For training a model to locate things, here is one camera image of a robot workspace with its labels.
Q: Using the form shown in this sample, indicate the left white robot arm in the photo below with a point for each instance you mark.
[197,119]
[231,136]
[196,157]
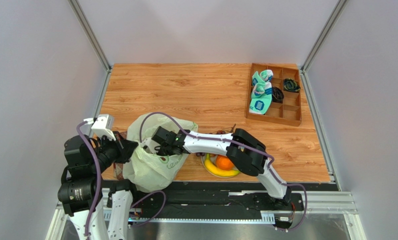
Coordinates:
[81,188]

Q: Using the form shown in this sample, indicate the blue and cream plate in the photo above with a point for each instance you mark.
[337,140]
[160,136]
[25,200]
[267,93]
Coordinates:
[204,163]

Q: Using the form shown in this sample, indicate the dark fake grapes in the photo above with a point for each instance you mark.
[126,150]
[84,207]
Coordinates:
[218,132]

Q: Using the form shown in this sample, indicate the white plastic bag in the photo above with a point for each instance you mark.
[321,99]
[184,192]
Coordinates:
[151,172]

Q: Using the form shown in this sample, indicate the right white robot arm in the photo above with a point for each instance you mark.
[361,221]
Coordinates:
[247,153]

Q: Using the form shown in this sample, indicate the orange fake fruit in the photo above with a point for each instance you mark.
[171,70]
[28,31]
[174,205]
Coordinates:
[224,163]

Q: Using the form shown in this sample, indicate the aluminium frame rail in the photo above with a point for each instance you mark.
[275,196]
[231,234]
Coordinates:
[328,214]

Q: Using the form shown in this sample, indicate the wrist white camera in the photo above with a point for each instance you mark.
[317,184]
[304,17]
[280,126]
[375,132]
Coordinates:
[150,146]
[102,125]

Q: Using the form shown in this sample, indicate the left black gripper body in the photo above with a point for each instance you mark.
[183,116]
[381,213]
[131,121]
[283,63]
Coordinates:
[108,151]

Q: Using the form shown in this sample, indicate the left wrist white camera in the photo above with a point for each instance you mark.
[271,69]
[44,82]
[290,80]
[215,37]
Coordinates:
[102,125]

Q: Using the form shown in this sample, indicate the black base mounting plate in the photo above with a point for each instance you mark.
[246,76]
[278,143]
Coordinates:
[222,200]

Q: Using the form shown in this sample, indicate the brown wooden organizer tray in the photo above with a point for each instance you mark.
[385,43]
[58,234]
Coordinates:
[285,108]

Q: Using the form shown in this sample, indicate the yellow fake banana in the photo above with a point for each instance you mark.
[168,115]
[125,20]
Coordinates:
[219,170]

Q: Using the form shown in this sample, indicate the red plaid cloth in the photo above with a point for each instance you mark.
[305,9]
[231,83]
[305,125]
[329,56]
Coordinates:
[118,171]

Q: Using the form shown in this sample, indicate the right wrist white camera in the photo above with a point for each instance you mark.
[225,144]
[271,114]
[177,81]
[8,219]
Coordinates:
[150,146]

